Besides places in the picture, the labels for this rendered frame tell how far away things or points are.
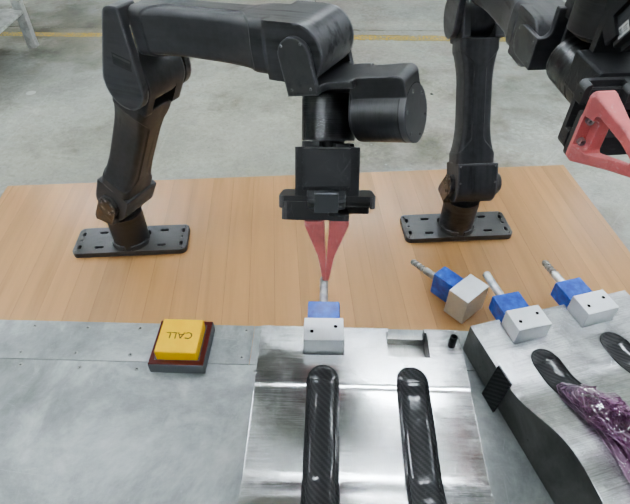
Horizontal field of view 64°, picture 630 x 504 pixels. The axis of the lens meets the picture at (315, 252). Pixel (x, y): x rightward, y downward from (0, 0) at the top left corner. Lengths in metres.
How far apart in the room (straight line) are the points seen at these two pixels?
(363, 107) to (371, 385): 0.32
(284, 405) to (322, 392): 0.05
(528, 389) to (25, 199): 0.98
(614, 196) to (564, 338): 2.00
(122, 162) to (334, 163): 0.43
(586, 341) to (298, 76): 0.53
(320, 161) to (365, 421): 0.31
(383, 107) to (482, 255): 0.51
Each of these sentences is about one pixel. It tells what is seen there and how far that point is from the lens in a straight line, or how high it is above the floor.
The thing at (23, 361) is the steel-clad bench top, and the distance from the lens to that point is 0.87.
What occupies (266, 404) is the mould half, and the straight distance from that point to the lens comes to 0.62.
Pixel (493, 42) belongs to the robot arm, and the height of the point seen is 1.12.
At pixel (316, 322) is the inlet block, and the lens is 0.65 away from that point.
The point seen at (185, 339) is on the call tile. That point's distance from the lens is 0.76.
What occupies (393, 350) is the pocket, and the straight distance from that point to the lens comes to 0.70.
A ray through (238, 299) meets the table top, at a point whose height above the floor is 0.80.
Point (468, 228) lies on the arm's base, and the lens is 0.97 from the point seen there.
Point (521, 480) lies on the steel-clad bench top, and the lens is 0.72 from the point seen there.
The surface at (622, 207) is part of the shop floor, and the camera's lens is 2.70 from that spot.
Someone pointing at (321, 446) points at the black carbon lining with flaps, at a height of 0.88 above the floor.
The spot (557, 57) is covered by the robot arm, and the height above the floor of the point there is 1.21.
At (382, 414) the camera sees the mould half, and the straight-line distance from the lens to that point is 0.62.
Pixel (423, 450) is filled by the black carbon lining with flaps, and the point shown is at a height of 0.88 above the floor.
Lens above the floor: 1.42
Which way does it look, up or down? 43 degrees down
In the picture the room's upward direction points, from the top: straight up
